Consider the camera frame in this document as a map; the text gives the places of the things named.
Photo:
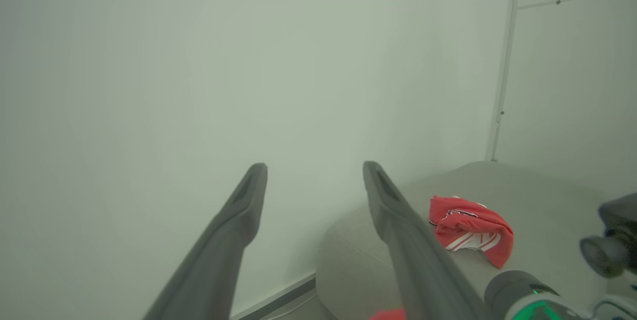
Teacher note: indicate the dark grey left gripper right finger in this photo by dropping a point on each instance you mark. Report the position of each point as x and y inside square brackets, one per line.
[418, 260]

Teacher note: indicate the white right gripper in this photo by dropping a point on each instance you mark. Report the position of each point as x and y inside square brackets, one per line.
[619, 310]

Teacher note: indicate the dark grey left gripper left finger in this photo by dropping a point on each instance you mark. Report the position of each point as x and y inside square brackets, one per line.
[219, 250]

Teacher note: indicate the red jersey with white trim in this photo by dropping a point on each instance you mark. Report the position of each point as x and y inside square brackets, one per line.
[477, 225]

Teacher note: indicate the red clothing piece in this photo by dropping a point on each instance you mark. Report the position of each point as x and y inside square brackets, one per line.
[388, 315]

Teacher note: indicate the black baseboard strip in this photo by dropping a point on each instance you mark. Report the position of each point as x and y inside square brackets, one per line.
[278, 301]

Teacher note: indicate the grey fabric sofa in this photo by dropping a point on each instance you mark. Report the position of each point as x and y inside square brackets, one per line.
[547, 210]

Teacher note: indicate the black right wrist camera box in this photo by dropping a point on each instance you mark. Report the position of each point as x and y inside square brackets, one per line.
[614, 240]

